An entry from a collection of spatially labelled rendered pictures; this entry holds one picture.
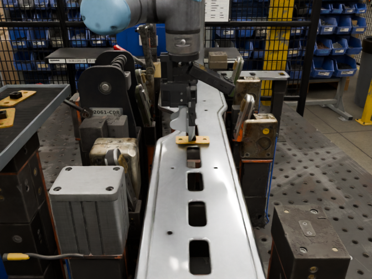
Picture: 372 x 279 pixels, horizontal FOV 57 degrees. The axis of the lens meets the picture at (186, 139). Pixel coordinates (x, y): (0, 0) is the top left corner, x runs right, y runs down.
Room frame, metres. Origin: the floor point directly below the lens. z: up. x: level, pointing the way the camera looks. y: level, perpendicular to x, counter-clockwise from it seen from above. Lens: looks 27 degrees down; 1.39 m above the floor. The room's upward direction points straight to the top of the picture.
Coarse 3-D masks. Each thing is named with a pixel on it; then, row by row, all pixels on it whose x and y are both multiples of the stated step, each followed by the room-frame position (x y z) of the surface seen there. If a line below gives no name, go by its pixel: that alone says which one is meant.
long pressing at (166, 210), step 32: (160, 96) 1.09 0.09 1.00; (224, 128) 0.85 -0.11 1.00; (160, 160) 0.67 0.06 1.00; (224, 160) 0.67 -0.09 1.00; (160, 192) 0.55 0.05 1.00; (192, 192) 0.55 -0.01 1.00; (224, 192) 0.55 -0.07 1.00; (160, 224) 0.45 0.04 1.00; (224, 224) 0.45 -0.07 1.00; (160, 256) 0.38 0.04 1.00; (224, 256) 0.38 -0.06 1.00; (256, 256) 0.38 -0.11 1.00
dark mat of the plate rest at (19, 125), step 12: (0, 96) 0.65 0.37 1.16; (36, 96) 0.65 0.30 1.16; (48, 96) 0.65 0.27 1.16; (0, 108) 0.58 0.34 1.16; (24, 108) 0.58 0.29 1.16; (36, 108) 0.58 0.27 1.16; (24, 120) 0.53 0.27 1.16; (0, 132) 0.48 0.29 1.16; (12, 132) 0.48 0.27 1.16; (0, 144) 0.44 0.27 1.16
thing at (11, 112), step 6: (6, 108) 0.57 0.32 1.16; (12, 108) 0.57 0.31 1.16; (0, 114) 0.53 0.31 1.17; (6, 114) 0.53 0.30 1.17; (12, 114) 0.55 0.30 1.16; (0, 120) 0.52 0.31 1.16; (6, 120) 0.52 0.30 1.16; (12, 120) 0.52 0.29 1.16; (0, 126) 0.50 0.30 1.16; (6, 126) 0.50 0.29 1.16
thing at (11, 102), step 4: (12, 92) 0.64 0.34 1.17; (16, 92) 0.64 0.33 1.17; (20, 92) 0.64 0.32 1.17; (24, 92) 0.67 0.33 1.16; (28, 92) 0.66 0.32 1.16; (32, 92) 0.66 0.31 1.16; (36, 92) 0.67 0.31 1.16; (8, 96) 0.64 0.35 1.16; (12, 96) 0.63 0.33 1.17; (16, 96) 0.62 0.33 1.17; (20, 96) 0.63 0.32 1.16; (24, 96) 0.64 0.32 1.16; (28, 96) 0.64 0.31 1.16; (4, 100) 0.62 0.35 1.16; (8, 100) 0.62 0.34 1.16; (12, 100) 0.62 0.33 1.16; (16, 100) 0.62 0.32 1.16; (20, 100) 0.62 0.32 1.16; (0, 104) 0.60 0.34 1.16; (4, 104) 0.60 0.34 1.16; (8, 104) 0.60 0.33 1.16; (12, 104) 0.60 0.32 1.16; (16, 104) 0.60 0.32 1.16
